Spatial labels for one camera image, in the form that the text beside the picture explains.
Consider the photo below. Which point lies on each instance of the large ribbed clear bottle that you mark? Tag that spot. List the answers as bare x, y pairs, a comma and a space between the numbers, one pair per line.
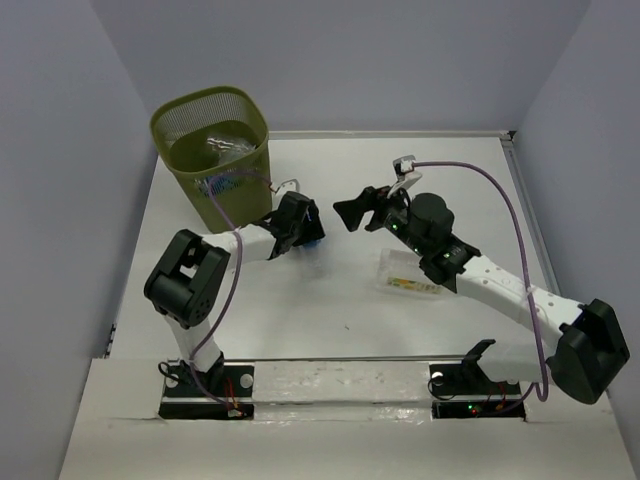
398, 272

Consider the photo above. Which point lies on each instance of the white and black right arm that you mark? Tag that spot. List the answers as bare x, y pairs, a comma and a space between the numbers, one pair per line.
580, 345

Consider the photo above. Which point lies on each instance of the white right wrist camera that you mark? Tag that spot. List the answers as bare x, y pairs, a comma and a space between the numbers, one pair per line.
406, 176

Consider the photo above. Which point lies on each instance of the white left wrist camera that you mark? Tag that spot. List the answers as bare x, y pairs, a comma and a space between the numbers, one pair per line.
291, 185

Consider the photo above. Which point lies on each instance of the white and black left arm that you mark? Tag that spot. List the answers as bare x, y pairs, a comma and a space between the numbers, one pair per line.
185, 282

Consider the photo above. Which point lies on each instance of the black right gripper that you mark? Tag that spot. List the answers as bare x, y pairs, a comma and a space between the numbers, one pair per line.
374, 198

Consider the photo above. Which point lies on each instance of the olive green mesh bin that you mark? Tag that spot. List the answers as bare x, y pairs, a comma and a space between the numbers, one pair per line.
179, 130

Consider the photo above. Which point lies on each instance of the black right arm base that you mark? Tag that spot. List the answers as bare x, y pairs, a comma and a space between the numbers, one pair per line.
459, 393

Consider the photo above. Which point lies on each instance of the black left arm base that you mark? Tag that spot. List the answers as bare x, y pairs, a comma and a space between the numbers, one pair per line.
231, 399

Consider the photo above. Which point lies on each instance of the silver cap clear bottle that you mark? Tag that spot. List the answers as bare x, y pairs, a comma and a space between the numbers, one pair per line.
226, 149

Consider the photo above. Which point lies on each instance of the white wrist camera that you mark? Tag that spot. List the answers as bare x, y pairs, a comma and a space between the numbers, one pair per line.
291, 185
406, 176

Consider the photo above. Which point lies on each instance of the Pocari Sweat blue bottle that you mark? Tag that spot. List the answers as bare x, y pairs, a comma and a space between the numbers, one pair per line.
220, 183
312, 244

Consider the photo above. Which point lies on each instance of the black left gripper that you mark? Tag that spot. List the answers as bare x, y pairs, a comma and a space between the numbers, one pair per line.
312, 229

